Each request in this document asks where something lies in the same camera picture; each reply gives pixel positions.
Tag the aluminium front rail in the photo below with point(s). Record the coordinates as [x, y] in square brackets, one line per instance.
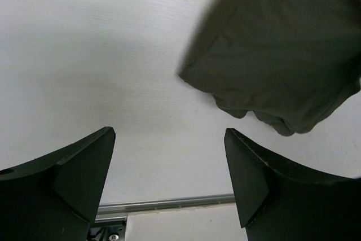
[141, 206]

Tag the olive green shorts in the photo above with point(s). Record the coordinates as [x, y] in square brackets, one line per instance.
[290, 62]

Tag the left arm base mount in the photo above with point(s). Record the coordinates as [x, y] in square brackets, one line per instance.
[108, 229]

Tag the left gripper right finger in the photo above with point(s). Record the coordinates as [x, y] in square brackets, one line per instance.
[279, 199]

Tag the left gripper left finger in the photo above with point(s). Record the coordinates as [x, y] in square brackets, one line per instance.
[57, 196]

